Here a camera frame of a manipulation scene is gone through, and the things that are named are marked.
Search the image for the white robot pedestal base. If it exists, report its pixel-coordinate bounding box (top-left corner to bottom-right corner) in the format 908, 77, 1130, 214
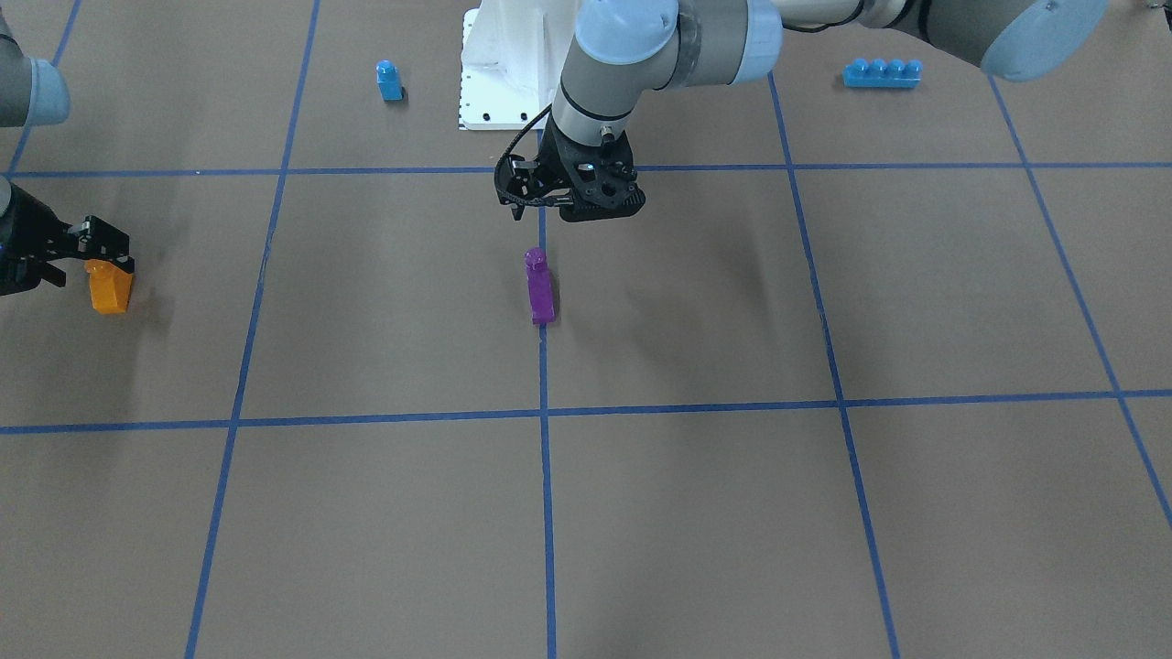
458, 1, 581, 131

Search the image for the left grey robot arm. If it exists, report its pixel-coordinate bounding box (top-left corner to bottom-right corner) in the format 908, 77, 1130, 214
495, 1, 1108, 222

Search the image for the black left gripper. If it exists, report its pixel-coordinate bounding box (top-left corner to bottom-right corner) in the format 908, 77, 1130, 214
495, 128, 647, 222

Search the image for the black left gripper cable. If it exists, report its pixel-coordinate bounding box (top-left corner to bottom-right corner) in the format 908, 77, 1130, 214
495, 103, 558, 208

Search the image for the long blue studded block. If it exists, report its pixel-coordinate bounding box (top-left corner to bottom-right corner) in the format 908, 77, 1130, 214
841, 57, 924, 89

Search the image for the small blue block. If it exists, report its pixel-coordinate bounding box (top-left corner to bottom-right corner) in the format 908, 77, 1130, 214
375, 59, 406, 102

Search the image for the orange trapezoid block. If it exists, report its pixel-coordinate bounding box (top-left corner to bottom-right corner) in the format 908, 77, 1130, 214
86, 259, 134, 315

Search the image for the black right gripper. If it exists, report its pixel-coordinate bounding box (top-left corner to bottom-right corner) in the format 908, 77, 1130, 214
1, 183, 136, 295

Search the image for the purple trapezoid block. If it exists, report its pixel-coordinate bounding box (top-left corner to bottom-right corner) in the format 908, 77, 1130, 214
524, 246, 557, 326

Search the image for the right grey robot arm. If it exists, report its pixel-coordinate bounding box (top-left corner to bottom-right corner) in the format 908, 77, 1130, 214
1, 21, 136, 314

